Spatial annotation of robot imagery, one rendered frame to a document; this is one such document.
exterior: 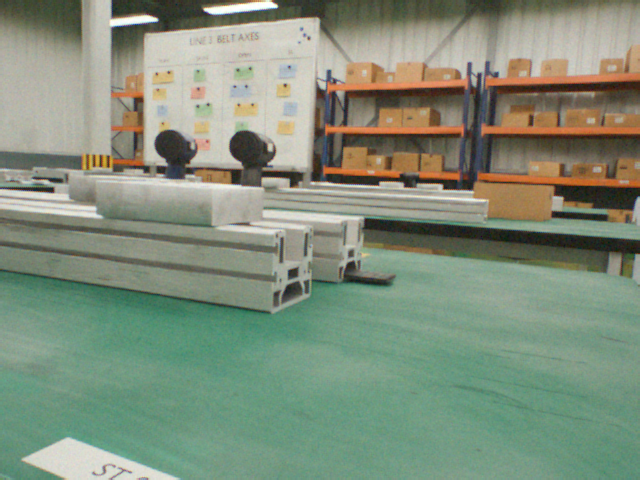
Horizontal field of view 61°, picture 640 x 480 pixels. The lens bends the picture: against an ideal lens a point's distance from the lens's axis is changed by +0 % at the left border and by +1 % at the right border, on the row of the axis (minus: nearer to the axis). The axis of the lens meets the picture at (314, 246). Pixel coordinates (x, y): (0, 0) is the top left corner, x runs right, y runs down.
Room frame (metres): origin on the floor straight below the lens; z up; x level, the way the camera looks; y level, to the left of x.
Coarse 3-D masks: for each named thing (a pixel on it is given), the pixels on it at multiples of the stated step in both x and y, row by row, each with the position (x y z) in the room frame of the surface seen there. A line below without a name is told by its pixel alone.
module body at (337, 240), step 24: (0, 192) 0.99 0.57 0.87; (24, 192) 1.06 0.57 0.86; (264, 216) 0.76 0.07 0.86; (288, 216) 0.76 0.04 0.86; (312, 216) 0.81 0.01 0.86; (336, 216) 0.81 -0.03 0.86; (312, 240) 0.73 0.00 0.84; (336, 240) 0.72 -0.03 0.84; (360, 240) 0.80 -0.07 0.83; (312, 264) 0.73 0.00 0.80; (336, 264) 0.72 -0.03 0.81; (360, 264) 0.81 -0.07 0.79
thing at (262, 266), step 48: (0, 240) 0.71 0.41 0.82; (48, 240) 0.67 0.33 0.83; (96, 240) 0.64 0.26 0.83; (144, 240) 0.61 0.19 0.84; (192, 240) 0.60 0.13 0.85; (240, 240) 0.56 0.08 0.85; (288, 240) 0.62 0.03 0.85; (144, 288) 0.61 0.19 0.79; (192, 288) 0.58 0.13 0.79; (240, 288) 0.56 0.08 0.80; (288, 288) 0.62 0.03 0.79
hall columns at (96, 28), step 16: (96, 0) 8.48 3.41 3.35; (96, 16) 8.48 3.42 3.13; (96, 32) 8.48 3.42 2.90; (96, 48) 8.48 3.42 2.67; (96, 64) 8.48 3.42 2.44; (96, 80) 8.48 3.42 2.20; (96, 96) 8.48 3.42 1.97; (96, 112) 8.48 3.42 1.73; (96, 128) 8.48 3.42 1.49; (96, 144) 8.48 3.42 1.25; (96, 160) 8.45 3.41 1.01
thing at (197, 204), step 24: (96, 192) 0.63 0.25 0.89; (120, 192) 0.61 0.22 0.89; (144, 192) 0.60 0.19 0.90; (168, 192) 0.59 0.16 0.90; (192, 192) 0.58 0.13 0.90; (216, 192) 0.57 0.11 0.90; (240, 192) 0.62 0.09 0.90; (120, 216) 0.61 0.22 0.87; (144, 216) 0.60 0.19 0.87; (168, 216) 0.59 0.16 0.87; (192, 216) 0.58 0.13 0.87; (216, 216) 0.57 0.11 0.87; (240, 216) 0.62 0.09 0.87
